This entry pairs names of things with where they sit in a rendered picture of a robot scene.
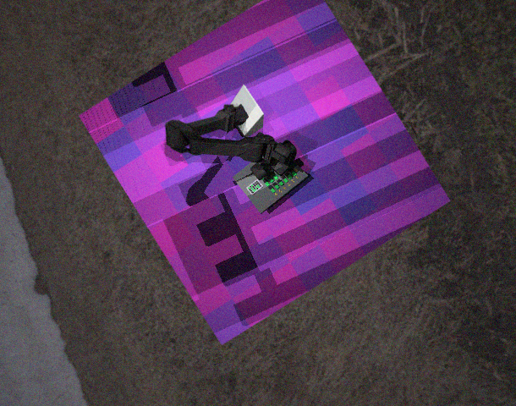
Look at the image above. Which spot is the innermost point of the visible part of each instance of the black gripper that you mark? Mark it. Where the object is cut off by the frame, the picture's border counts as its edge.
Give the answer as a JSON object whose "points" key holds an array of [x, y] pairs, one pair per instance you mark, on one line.
{"points": [[258, 170]]}

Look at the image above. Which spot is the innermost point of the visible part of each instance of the dark grey switch panel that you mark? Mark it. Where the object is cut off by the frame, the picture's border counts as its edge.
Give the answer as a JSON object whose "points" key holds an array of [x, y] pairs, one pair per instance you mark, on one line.
{"points": [[264, 193]]}

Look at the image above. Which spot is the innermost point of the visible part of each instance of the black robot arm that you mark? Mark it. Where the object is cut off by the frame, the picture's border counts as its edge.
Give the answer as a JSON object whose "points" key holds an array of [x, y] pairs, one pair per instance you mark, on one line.
{"points": [[251, 149]]}

